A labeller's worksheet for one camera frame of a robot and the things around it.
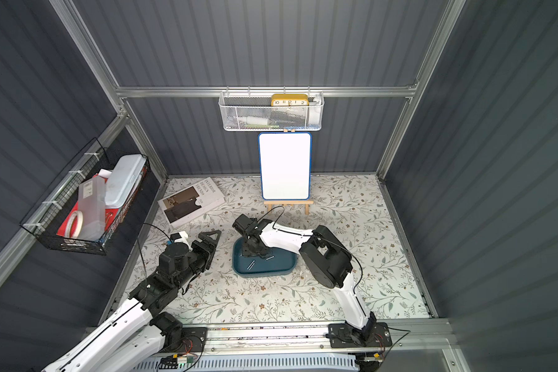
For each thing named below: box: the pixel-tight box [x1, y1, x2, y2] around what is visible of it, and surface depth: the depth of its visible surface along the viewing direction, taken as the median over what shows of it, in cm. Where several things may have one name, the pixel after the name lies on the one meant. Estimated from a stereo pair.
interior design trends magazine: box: [157, 176, 226, 228], surface depth 108 cm
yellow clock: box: [271, 93, 310, 107], surface depth 90 cm
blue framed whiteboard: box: [258, 131, 313, 201], surface depth 95 cm
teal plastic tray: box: [231, 236, 299, 277], surface depth 91 cm
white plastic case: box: [104, 153, 147, 209], surface depth 75 cm
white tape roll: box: [65, 210, 84, 239], surface depth 65 cm
